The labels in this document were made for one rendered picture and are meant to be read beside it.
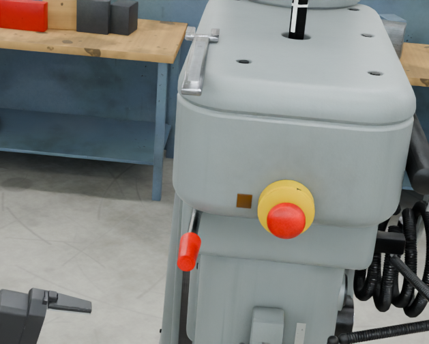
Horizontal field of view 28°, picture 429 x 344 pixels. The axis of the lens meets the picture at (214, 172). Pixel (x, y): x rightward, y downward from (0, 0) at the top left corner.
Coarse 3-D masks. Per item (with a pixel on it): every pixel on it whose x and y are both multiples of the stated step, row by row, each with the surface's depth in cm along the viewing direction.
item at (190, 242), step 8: (192, 216) 100; (200, 216) 100; (192, 224) 98; (192, 232) 96; (184, 240) 93; (192, 240) 93; (200, 240) 95; (184, 248) 92; (192, 248) 92; (184, 256) 90; (192, 256) 91; (184, 264) 90; (192, 264) 91
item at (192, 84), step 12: (192, 36) 100; (204, 36) 101; (216, 36) 101; (192, 48) 95; (204, 48) 95; (192, 60) 91; (204, 60) 91; (192, 72) 87; (204, 72) 87; (192, 84) 83
